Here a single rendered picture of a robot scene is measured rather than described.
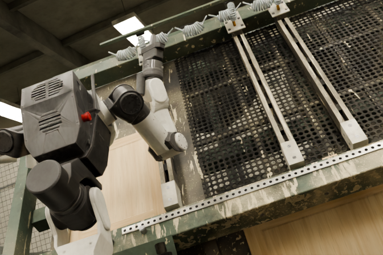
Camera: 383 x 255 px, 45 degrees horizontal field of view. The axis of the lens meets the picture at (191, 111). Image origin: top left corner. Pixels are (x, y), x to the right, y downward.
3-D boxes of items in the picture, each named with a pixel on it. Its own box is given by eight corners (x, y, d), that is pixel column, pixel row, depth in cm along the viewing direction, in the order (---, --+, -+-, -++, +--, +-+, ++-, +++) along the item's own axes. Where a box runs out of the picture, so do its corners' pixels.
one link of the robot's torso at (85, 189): (86, 206, 141) (84, 175, 148) (45, 220, 142) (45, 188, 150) (104, 224, 150) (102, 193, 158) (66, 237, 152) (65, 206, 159)
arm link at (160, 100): (161, 75, 192) (172, 105, 189) (154, 84, 200) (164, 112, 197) (146, 78, 189) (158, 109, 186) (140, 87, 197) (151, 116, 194)
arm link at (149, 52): (154, 38, 195) (154, 64, 191) (171, 46, 201) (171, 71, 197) (135, 49, 203) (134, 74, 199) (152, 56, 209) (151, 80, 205)
